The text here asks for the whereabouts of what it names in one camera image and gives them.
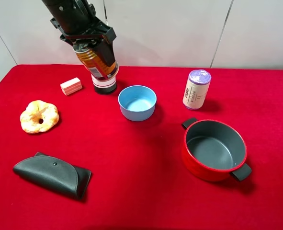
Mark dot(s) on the pink white eraser block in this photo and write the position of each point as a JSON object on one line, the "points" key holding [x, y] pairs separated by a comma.
{"points": [[71, 86]]}

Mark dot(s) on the black mesh pen holder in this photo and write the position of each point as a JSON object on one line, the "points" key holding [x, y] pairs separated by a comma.
{"points": [[104, 86]]}

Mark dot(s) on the purple garbage bag roll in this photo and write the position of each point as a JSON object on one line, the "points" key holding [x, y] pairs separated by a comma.
{"points": [[196, 89]]}

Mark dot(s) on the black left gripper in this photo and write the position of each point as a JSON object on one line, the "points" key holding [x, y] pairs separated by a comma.
{"points": [[103, 35]]}

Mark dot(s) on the black leather glasses pouch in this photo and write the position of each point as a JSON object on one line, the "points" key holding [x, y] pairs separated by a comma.
{"points": [[54, 174]]}

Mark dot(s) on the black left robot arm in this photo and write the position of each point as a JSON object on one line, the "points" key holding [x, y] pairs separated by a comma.
{"points": [[77, 21]]}

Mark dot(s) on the light blue bowl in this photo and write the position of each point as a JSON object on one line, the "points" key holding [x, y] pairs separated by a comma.
{"points": [[137, 102]]}

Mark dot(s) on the red pot black handles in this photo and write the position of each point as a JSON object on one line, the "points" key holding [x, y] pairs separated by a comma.
{"points": [[213, 151]]}

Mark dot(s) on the gold energy drink can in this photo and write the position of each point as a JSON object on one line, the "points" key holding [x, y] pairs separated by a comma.
{"points": [[99, 70]]}

